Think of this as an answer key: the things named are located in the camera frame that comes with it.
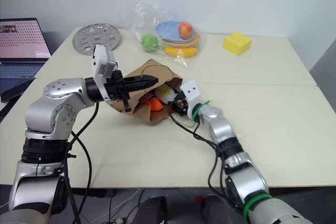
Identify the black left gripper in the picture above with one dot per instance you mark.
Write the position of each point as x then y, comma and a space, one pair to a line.
115, 87

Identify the blue plate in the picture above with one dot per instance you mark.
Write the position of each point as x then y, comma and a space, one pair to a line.
168, 30

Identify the brown paper bag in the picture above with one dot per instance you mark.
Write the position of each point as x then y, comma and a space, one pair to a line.
155, 73

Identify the perforated round metal disc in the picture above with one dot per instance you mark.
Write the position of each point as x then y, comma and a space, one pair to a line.
95, 37

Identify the white yellow plush toy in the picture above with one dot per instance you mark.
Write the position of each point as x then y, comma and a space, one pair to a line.
165, 93

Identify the clear plastic bag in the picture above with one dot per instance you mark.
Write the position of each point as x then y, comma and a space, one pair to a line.
147, 22

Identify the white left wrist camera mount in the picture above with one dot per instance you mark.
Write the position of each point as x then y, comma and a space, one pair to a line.
101, 61

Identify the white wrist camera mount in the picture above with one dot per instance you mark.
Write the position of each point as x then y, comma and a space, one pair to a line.
101, 61
193, 91

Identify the yellow cheese block toy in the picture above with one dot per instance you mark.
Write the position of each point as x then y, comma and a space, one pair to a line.
237, 43

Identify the dark grey panel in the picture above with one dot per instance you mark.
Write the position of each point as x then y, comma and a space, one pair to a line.
325, 61

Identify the red toy apple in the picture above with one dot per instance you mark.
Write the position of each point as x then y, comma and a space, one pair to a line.
186, 30

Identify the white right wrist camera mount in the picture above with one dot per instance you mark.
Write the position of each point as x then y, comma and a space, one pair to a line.
193, 91

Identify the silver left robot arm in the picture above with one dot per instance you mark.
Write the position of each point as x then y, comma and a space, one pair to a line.
52, 108

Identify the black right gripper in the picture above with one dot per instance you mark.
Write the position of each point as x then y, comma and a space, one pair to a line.
181, 104

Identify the green toy apple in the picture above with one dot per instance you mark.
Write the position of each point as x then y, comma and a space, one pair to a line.
149, 42

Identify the orange plush toy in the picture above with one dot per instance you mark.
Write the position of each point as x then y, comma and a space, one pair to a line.
155, 104

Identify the orange plate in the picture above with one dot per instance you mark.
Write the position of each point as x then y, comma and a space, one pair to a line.
195, 41

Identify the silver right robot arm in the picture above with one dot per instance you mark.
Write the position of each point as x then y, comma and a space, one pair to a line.
218, 127

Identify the open laptop computer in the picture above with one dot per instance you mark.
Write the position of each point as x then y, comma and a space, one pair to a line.
21, 43

